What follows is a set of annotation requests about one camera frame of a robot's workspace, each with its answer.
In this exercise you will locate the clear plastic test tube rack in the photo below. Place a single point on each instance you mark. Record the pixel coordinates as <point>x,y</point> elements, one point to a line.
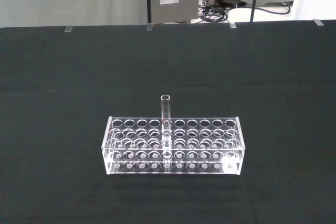
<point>131,153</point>

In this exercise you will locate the clear cloth clip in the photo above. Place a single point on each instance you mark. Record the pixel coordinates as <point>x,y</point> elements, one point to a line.
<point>149,26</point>
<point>232,25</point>
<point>317,22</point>
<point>68,29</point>

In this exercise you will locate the black bench cloth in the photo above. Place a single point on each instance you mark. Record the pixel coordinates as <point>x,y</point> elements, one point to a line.
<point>78,103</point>

